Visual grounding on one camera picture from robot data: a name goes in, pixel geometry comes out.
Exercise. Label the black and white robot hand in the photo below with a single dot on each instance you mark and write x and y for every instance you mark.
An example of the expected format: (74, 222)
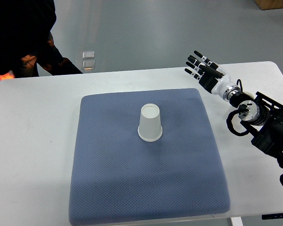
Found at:
(211, 76)

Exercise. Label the white paper cup on mat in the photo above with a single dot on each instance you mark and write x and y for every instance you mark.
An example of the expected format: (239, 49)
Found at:
(150, 128)

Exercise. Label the brown wooden box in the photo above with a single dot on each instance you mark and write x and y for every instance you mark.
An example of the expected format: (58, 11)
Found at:
(269, 4)

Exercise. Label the lower metal floor plate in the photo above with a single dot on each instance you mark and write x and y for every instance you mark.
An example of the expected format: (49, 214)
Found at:
(88, 64)

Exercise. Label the metal floor plate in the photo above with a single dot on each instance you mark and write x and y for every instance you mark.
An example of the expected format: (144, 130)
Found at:
(88, 64)
(88, 55)

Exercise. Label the upper metal floor plate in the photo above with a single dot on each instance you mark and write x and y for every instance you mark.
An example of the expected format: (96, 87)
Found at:
(88, 55)

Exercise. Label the blue quilted cushion mat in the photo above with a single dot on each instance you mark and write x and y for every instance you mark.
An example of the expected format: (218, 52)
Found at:
(119, 177)

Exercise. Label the white table leg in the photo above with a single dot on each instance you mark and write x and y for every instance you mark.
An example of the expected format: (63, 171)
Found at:
(236, 221)

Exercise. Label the black table control panel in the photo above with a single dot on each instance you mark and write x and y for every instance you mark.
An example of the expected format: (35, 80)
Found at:
(272, 216)

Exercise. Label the person in black clothing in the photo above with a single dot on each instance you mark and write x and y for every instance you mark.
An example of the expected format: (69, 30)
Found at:
(26, 40)

